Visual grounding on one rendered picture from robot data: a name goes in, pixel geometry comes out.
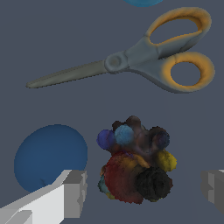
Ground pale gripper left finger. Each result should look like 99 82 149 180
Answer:
0 169 88 224

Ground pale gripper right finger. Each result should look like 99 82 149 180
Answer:
199 169 224 216

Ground light blue round object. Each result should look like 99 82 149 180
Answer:
122 0 165 8

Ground dark blue ball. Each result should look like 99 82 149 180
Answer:
13 124 88 193

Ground multicoloured lumpy ball cluster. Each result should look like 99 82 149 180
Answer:
96 115 178 205

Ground grey scissors with orange handles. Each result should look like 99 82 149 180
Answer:
25 6 216 95

